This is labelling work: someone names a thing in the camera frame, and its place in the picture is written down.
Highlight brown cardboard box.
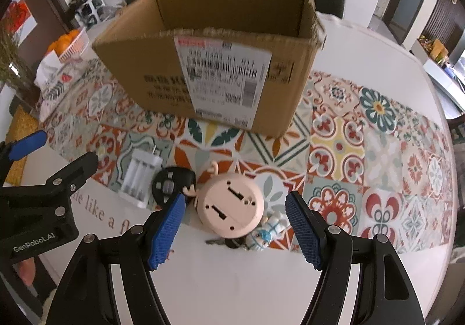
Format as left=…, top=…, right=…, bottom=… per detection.
left=92, top=0, right=326, bottom=139

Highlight white fruit basket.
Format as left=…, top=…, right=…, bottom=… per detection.
left=56, top=28, right=90, bottom=63

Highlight black round gadget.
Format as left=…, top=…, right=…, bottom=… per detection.
left=152, top=166, right=197, bottom=207

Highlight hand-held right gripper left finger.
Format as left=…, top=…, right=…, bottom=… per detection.
left=53, top=193, right=187, bottom=325

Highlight pink round clock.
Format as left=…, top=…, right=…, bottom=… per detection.
left=196, top=161, right=266, bottom=238

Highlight brown wooden door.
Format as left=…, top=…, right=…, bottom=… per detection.
left=20, top=0, right=75, bottom=42

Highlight dark slatted wall panel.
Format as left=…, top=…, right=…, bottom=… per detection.
left=423, top=0, right=463, bottom=43

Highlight white low cabinet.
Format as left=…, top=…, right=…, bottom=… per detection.
left=423, top=56, right=465, bottom=112

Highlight red door poster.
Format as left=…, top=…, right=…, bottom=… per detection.
left=0, top=0, right=37, bottom=36

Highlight yellow paper bags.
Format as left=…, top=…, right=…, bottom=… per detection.
left=430, top=38, right=450, bottom=60

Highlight glass vase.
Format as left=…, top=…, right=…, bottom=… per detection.
left=0, top=56, right=40, bottom=105

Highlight white shoe rack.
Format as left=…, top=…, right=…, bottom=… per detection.
left=74, top=0, right=107, bottom=26

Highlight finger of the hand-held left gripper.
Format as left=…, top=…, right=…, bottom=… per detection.
left=0, top=152, right=99, bottom=220
left=0, top=130, right=48, bottom=186

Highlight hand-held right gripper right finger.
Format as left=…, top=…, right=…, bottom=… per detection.
left=285, top=191, right=425, bottom=325

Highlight person's left hand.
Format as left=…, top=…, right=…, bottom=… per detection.
left=18, top=259, right=39, bottom=287

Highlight yellow woven box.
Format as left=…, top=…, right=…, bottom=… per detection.
left=5, top=107, right=39, bottom=186

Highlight figurine keychain with keys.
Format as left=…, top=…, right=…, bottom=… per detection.
left=205, top=212, right=291, bottom=251

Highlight white battery charger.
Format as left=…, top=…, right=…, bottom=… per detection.
left=119, top=149, right=162, bottom=209

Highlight patterned tile table runner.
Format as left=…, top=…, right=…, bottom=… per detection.
left=38, top=56, right=455, bottom=256

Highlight floral fabric tissue box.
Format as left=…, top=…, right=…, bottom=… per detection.
left=34, top=52, right=95, bottom=122

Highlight dried flower bunch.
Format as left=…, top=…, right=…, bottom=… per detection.
left=0, top=25, right=22, bottom=86

